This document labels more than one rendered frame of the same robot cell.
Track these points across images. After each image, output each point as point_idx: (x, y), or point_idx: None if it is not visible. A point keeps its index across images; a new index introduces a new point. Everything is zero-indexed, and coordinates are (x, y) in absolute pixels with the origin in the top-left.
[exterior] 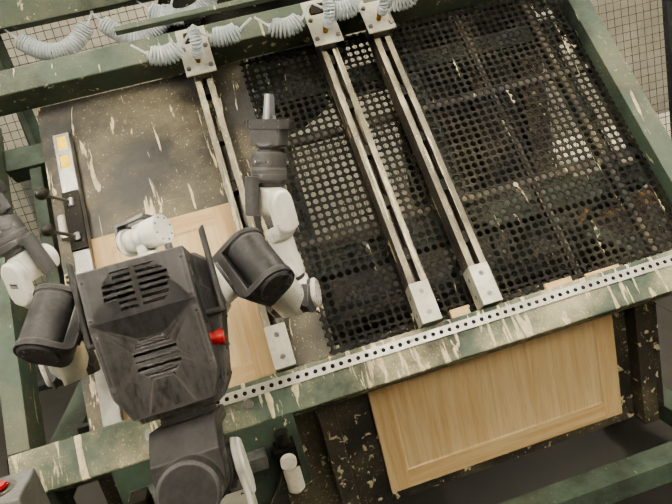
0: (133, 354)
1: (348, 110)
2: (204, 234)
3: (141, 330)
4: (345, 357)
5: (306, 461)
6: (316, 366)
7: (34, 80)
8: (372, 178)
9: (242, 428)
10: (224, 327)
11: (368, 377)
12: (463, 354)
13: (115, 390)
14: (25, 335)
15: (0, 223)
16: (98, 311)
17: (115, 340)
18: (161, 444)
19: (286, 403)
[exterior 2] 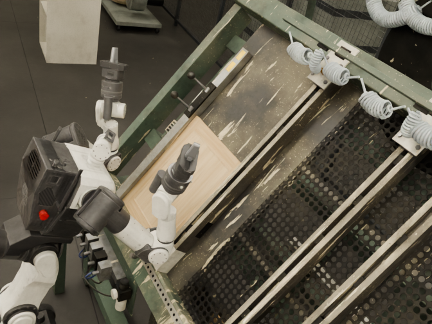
0: (22, 184)
1: (348, 203)
2: (78, 174)
3: (26, 179)
4: (169, 300)
5: (132, 306)
6: (160, 284)
7: (261, 9)
8: (294, 256)
9: (125, 259)
10: (70, 215)
11: (163, 322)
12: None
13: (18, 187)
14: (46, 136)
15: (104, 83)
16: (26, 157)
17: (22, 172)
18: (15, 220)
19: (140, 277)
